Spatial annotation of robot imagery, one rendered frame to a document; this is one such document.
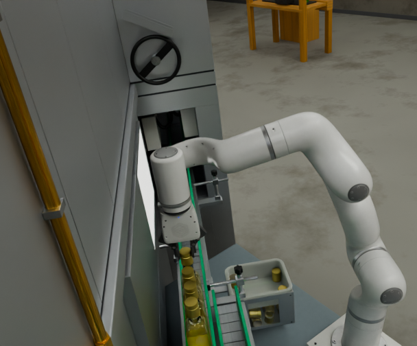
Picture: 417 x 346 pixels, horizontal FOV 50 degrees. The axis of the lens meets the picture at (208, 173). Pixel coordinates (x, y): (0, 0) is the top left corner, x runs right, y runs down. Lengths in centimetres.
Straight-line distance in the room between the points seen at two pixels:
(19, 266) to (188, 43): 156
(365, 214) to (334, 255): 204
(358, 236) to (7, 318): 101
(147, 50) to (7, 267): 156
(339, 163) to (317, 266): 213
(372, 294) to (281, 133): 57
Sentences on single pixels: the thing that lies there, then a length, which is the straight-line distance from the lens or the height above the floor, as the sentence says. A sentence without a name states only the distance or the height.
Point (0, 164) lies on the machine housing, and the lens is 54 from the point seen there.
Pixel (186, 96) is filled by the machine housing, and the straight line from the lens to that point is 205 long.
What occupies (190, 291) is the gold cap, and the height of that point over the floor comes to 133.
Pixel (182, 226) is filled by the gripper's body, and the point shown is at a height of 146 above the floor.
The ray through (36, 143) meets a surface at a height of 195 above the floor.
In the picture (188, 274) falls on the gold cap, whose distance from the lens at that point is 125.
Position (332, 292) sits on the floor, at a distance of 305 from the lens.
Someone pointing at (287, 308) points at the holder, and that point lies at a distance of 169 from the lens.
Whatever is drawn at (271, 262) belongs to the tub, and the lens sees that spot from 175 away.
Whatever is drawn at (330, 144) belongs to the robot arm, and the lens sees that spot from 113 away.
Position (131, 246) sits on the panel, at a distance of 113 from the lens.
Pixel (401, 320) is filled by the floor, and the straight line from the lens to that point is 295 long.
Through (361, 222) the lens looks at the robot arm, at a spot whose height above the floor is 140.
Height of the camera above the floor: 217
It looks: 30 degrees down
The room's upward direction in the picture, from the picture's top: 8 degrees counter-clockwise
